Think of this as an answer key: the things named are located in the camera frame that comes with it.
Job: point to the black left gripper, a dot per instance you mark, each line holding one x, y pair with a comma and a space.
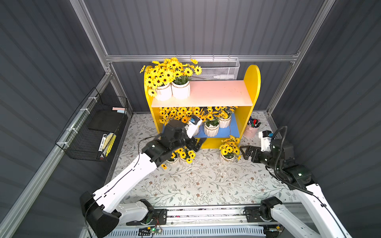
193, 141

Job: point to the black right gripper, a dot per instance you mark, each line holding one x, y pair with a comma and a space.
256, 153

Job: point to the shelf pot four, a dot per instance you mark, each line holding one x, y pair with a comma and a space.
225, 115
186, 155

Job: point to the shelf pot two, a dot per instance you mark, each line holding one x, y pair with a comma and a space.
184, 114
182, 76

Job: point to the shelf pot one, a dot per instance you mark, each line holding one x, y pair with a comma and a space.
157, 80
167, 113

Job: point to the shelf pot five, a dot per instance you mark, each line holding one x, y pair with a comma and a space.
173, 159

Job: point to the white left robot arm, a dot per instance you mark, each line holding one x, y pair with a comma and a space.
157, 151

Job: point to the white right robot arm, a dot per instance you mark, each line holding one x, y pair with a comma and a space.
277, 155

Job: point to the pink pen cup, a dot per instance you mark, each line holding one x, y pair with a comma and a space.
252, 128

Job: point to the yellow wooden shelf unit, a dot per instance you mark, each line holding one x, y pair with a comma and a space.
241, 93

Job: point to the pink sticky notes in basket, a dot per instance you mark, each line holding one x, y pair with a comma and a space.
119, 110

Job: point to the yellow marker in basket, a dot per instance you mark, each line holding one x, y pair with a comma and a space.
109, 142

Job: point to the white marker in basket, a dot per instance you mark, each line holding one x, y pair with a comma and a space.
103, 139

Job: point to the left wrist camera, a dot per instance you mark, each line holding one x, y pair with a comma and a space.
194, 124

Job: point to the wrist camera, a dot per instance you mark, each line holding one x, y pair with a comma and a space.
265, 137
194, 124

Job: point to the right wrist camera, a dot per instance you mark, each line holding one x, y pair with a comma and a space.
265, 137

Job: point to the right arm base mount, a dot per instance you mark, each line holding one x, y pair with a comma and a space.
258, 214

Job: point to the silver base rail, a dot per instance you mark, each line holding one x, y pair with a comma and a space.
224, 215

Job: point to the white tube in wire basket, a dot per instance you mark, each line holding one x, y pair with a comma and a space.
224, 77

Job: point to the white wire wall basket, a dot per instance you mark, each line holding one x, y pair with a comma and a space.
212, 68

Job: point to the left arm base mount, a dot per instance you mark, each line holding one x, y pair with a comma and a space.
154, 217

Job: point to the black wire wall basket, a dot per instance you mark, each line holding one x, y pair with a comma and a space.
81, 138

